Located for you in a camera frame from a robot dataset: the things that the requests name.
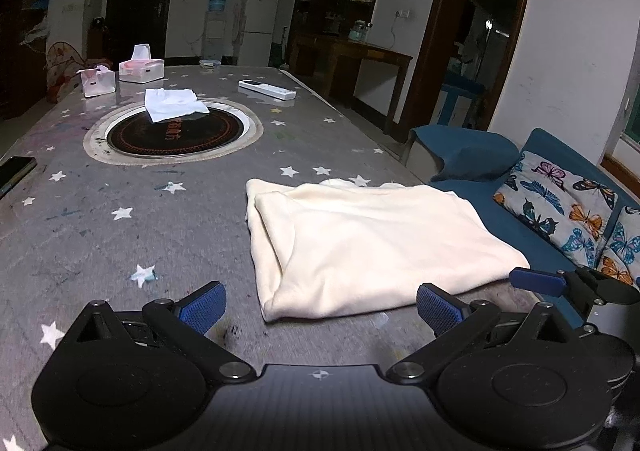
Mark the cream garment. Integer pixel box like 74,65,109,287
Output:
245,177,531,323

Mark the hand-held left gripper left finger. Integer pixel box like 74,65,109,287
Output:
60,281,257,385

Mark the patterned folding food cover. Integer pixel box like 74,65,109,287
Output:
45,41,93,104

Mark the white water dispenser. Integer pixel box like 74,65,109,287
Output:
202,11,228,63

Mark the dark wooden bookshelf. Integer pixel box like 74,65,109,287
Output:
0,0,58,119

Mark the black smartphone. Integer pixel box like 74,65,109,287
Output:
0,156,38,199

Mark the dark wooden door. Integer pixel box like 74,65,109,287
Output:
105,0,180,63

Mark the white remote control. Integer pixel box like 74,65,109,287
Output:
238,79,297,101

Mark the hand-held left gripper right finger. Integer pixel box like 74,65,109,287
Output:
386,282,583,384

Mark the white tissue sheet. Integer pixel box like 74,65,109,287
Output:
144,88,210,124

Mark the large white pink tissue box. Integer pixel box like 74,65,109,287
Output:
118,44,165,83

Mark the small white plastic box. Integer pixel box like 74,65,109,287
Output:
77,65,117,98

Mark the round black induction cooker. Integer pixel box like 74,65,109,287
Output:
82,98,264,167

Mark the white refrigerator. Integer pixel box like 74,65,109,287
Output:
235,0,281,67

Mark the dark wooden door frame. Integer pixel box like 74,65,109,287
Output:
385,0,538,142

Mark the blue sofa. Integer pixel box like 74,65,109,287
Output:
407,125,640,327

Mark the dark wooden side table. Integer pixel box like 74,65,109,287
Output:
290,34,413,129

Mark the butterfly print pillow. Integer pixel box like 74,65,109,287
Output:
493,151,618,268
597,205,640,289

